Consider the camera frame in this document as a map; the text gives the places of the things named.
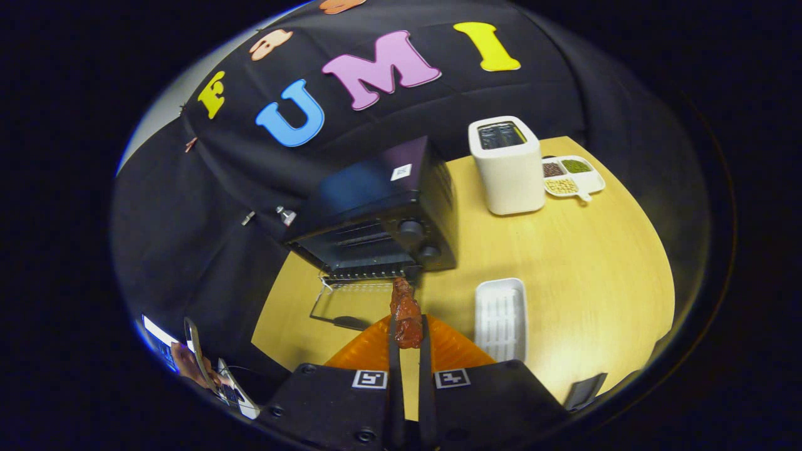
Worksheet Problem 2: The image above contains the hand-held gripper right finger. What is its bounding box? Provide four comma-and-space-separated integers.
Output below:
419, 314, 571, 451

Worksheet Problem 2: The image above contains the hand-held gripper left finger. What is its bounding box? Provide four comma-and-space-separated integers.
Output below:
254, 314, 408, 451

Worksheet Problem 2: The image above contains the brown meat slice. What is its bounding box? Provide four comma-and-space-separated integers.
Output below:
390, 277, 424, 350

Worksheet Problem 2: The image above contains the black toaster oven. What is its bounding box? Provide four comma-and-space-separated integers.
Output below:
280, 136, 458, 331

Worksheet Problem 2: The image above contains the white pop-up toaster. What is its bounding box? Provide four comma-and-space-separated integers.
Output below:
468, 116, 546, 216

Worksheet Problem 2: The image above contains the white rectangular dish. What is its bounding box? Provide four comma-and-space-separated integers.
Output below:
474, 277, 529, 364

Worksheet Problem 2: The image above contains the smartphone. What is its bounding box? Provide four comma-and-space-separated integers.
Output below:
184, 318, 211, 392

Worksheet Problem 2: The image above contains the white divided snack dish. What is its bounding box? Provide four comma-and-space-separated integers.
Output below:
541, 155, 607, 203

